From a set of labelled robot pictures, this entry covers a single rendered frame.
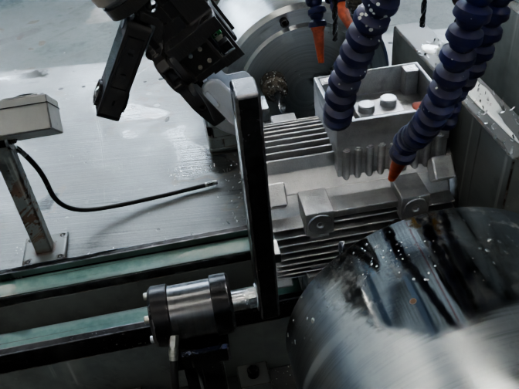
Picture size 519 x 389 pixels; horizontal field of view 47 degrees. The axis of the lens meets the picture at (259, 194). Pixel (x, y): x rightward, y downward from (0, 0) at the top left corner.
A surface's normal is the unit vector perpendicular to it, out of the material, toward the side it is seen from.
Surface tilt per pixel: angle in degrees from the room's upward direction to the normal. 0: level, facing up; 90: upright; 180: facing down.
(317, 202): 0
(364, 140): 90
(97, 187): 0
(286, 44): 90
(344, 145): 90
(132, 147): 0
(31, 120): 52
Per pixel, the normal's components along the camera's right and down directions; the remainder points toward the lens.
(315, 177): 0.03, -0.27
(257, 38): 0.18, 0.61
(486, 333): -0.24, -0.73
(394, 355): -0.63, -0.53
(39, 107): 0.10, 0.00
